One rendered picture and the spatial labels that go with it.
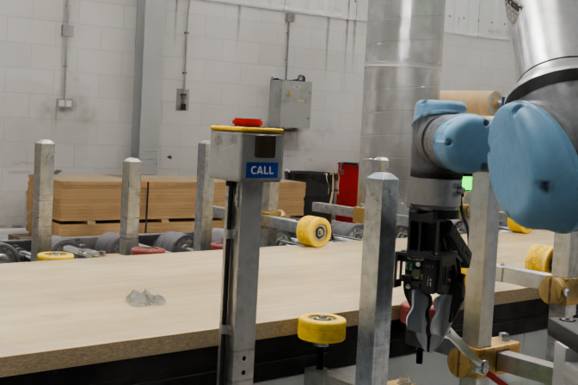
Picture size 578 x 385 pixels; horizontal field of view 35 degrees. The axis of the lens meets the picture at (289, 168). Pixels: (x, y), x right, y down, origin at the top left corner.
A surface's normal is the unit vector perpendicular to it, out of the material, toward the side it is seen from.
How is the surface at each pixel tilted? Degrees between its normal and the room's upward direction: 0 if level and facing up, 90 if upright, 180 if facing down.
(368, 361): 90
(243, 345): 90
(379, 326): 90
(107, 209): 90
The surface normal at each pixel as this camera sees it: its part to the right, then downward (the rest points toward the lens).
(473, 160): 0.12, 0.06
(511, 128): -0.98, 0.07
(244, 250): 0.65, 0.07
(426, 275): -0.50, 0.02
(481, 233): -0.76, 0.00
